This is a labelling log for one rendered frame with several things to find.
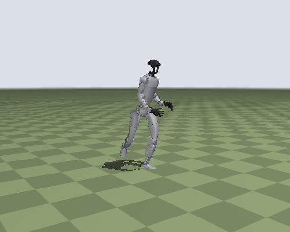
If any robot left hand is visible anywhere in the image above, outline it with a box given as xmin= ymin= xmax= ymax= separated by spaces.
xmin=163 ymin=101 xmax=173 ymax=111

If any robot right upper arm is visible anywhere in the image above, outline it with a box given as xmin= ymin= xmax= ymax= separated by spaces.
xmin=137 ymin=76 xmax=149 ymax=99

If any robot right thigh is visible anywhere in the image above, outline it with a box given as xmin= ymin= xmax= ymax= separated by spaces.
xmin=128 ymin=110 xmax=140 ymax=144

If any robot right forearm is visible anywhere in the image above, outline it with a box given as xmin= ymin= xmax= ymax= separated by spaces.
xmin=137 ymin=94 xmax=152 ymax=112

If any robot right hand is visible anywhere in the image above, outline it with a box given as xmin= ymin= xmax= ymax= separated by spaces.
xmin=149 ymin=106 xmax=164 ymax=117

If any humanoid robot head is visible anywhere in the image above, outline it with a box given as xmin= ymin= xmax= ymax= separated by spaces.
xmin=148 ymin=60 xmax=160 ymax=77

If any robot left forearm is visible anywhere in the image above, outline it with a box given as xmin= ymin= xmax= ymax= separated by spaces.
xmin=154 ymin=95 xmax=164 ymax=106

